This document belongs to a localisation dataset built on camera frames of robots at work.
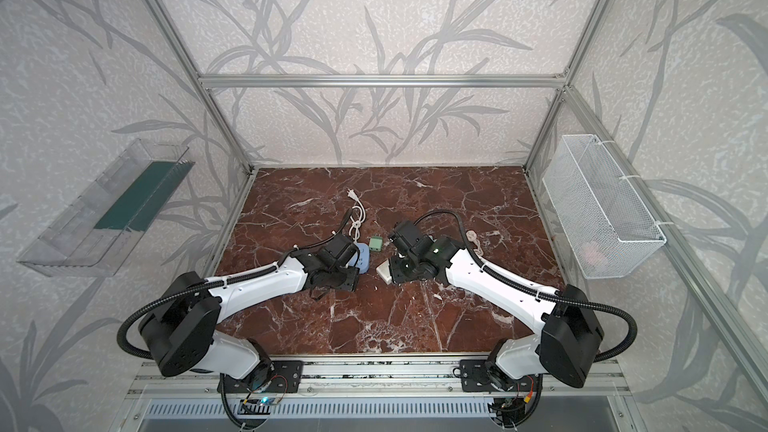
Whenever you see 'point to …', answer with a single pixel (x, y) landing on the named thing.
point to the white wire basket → (609, 229)
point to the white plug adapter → (383, 270)
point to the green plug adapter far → (375, 243)
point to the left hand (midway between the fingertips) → (356, 271)
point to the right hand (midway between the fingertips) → (394, 262)
